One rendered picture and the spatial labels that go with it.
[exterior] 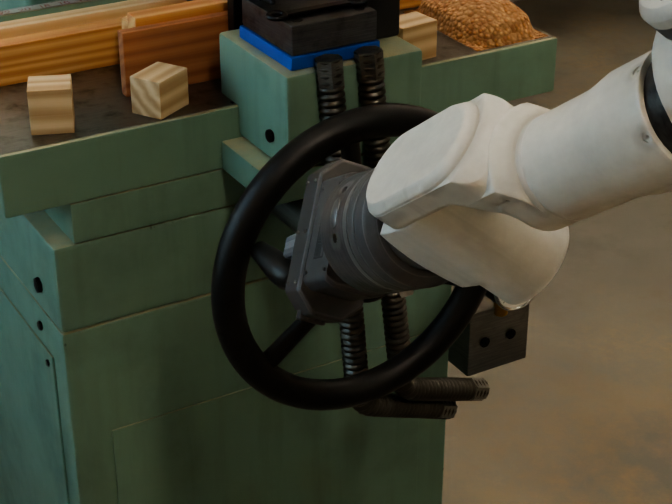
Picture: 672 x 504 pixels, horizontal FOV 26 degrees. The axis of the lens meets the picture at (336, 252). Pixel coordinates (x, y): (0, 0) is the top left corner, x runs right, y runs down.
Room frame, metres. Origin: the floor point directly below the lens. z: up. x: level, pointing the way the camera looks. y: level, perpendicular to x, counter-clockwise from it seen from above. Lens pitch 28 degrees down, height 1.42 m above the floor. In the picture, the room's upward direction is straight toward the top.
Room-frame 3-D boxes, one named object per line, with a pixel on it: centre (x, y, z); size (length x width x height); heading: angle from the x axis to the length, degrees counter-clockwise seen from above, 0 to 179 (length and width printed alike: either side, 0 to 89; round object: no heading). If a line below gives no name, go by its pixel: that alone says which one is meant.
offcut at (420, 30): (1.38, -0.07, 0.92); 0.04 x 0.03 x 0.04; 126
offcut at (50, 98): (1.20, 0.25, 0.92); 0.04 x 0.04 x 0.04; 9
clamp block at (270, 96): (1.26, 0.02, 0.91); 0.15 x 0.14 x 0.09; 120
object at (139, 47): (1.33, 0.10, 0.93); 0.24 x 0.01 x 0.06; 120
